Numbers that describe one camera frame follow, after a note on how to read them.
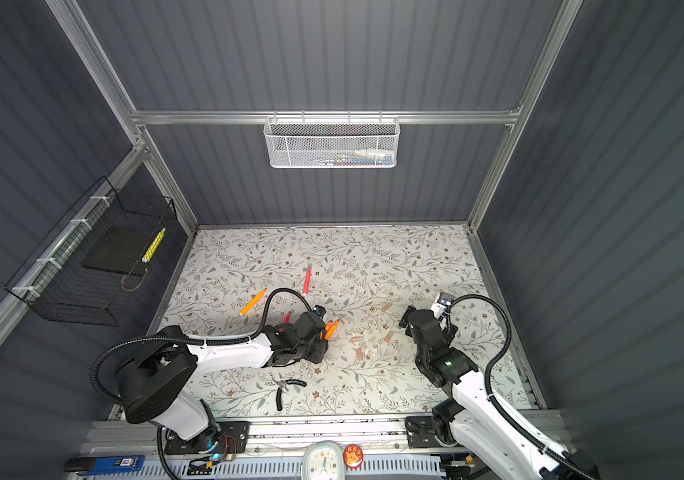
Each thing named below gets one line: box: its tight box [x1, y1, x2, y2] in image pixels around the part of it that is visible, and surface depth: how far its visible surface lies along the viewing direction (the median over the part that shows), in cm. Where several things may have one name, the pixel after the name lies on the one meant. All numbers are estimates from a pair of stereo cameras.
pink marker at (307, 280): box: [302, 263, 313, 295], surface depth 107 cm
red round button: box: [342, 443, 364, 469], surface depth 72 cm
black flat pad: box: [81, 226, 163, 275], surface depth 77 cm
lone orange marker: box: [239, 288, 267, 316], surface depth 101 cm
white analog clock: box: [301, 440, 346, 480], surface depth 69 cm
